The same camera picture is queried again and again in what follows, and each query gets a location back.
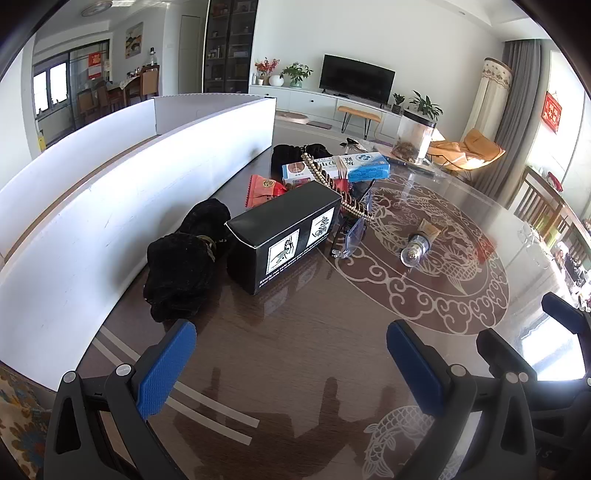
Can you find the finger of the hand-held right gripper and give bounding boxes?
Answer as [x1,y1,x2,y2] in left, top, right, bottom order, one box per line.
[541,292,591,339]
[476,327,540,383]

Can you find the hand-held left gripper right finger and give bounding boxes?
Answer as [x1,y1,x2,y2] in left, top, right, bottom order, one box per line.
[386,320,539,480]

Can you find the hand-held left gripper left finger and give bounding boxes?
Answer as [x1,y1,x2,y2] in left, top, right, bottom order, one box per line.
[44,318,199,480]

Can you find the brown patterned glass desktop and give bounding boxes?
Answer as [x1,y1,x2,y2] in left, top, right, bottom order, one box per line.
[0,111,591,480]

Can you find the dark wooden chair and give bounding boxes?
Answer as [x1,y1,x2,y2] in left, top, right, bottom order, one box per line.
[549,215,591,278]
[512,166,570,232]

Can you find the clear glassware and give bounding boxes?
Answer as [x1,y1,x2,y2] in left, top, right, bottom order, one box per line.
[517,222,557,269]

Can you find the large black velvet pouch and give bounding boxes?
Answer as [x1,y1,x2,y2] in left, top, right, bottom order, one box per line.
[144,233,223,323]

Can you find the small glass bottle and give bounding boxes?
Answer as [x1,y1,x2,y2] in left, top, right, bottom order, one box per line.
[400,219,446,268]

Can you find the clear plastic glasses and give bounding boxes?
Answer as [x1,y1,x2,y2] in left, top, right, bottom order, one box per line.
[330,189,375,259]

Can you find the small black velvet pouch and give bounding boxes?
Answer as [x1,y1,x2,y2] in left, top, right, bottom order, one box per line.
[180,199,234,245]

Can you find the floral patterned cloth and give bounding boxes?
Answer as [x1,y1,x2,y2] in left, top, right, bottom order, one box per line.
[0,364,52,480]

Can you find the white cardboard partition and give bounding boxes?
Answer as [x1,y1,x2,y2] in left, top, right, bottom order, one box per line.
[0,92,278,393]

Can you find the black box white print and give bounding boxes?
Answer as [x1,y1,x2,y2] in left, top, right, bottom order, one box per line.
[225,181,342,296]

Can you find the orange lounge chair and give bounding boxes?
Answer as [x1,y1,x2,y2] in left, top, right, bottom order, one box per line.
[427,128,506,179]

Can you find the grey curtain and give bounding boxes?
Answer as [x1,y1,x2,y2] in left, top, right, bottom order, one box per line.
[494,39,555,208]

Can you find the red snack packet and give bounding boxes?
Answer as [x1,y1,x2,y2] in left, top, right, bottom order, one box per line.
[244,174,289,208]

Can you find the blue white carton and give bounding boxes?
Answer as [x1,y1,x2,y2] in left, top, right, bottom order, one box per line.
[339,154,391,182]

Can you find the white cloth covered appliance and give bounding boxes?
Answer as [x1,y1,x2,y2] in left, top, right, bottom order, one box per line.
[462,58,513,148]

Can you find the white printed carton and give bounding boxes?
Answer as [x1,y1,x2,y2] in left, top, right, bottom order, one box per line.
[283,161,343,188]

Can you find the crumpled clear plastic bag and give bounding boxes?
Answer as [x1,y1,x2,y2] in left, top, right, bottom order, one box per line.
[341,137,384,158]

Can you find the tall clear glass jar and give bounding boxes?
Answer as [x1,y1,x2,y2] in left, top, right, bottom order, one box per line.
[392,110,437,165]

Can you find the black cloth pouch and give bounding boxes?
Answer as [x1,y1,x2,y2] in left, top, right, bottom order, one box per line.
[272,144,333,181]

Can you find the leafy potted plant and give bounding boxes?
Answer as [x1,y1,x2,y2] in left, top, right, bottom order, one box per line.
[409,90,444,122]

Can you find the orange padded bench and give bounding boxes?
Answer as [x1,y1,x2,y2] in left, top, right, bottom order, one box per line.
[337,106,382,139]

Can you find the brown dining chair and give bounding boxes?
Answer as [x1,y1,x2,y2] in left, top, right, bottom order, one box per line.
[139,65,161,105]

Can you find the white television cabinet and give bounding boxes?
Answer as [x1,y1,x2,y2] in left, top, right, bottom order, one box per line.
[249,85,416,137]

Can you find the black flat television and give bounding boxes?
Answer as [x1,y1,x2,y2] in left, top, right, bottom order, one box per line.
[320,54,396,105]

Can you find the red flower bouquet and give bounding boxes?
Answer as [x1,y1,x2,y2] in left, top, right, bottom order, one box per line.
[254,58,281,86]

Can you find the green potted plant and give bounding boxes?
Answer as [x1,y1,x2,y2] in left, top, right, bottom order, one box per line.
[280,62,314,88]

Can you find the dark glass display cabinet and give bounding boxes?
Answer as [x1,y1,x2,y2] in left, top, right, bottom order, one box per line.
[202,0,258,95]

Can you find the red wall hanging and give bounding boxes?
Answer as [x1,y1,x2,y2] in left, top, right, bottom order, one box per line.
[542,91,563,134]

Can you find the beige bead string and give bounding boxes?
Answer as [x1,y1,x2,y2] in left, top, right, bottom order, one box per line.
[301,154,375,223]

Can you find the framed wall painting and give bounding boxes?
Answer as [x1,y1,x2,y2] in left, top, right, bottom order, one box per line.
[124,22,145,58]

